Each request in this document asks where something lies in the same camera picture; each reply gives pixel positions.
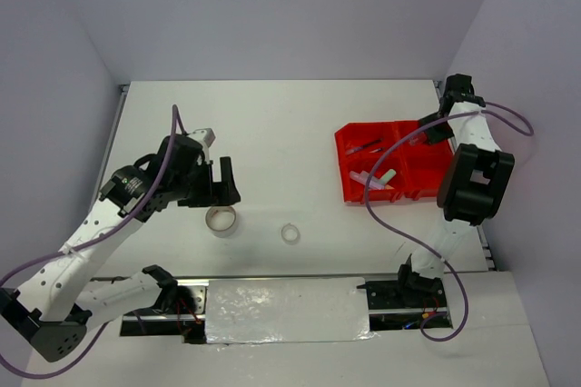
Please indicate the small clear tape roll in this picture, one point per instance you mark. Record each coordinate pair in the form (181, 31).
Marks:
(290, 233)

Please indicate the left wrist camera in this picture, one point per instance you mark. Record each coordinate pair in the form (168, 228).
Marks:
(205, 137)

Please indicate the blue pen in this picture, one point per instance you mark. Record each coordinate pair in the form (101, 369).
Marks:
(376, 142)
(365, 151)

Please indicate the large tape roll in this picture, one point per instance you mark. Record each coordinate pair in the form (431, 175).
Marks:
(221, 221)

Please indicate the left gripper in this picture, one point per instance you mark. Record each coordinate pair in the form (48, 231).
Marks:
(217, 193)

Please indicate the blue spray bottle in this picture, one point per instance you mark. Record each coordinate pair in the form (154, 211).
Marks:
(418, 139)

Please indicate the pink highlighter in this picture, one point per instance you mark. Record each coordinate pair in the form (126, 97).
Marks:
(364, 177)

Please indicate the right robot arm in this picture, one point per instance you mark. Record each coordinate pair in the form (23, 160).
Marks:
(473, 185)

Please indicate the green highlighter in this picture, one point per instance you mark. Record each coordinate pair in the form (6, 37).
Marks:
(388, 176)

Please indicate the white foil panel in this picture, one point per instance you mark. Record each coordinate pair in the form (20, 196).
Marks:
(287, 310)

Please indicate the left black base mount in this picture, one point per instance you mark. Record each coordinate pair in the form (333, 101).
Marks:
(181, 305)

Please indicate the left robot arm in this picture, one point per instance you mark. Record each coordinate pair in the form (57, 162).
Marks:
(54, 309)

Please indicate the red compartment tray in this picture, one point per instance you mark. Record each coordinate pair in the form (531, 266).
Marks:
(420, 169)

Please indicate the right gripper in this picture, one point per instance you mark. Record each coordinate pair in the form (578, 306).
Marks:
(434, 135)

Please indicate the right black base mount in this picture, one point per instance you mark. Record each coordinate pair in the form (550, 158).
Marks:
(393, 309)

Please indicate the purple highlighter cap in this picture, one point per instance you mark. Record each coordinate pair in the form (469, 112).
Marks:
(373, 184)

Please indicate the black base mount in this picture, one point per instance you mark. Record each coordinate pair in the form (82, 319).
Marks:
(181, 305)
(393, 309)

